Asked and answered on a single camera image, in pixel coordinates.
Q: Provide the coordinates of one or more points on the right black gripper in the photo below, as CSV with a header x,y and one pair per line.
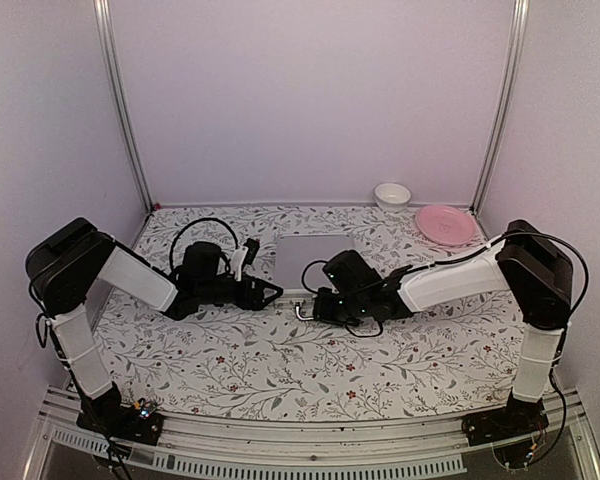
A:
x,y
321,310

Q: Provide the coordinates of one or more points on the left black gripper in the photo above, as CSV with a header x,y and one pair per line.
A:
x,y
256,303

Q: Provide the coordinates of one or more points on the aluminium poker case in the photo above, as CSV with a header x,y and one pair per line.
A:
x,y
299,259

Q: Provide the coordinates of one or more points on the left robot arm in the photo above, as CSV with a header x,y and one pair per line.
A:
x,y
64,268

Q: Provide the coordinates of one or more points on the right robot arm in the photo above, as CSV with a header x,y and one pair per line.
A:
x,y
524,262

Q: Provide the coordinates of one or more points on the white bowl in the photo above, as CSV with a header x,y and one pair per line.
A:
x,y
392,197

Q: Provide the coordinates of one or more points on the pink plate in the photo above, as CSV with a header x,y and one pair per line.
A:
x,y
445,225

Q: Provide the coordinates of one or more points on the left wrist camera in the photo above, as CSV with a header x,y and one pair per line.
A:
x,y
243,256

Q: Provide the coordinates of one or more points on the front aluminium rail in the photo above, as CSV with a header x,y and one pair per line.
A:
x,y
202,447

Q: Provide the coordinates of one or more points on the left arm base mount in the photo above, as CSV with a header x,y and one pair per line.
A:
x,y
113,420

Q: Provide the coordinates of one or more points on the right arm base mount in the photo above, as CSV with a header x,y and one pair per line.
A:
x,y
516,418

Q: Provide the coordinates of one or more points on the left aluminium frame post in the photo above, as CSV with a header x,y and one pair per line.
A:
x,y
106,35

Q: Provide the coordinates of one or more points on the aluminium frame post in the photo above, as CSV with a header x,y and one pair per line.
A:
x,y
513,57
106,35

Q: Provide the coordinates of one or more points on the right aluminium frame post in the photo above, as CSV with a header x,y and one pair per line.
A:
x,y
513,57

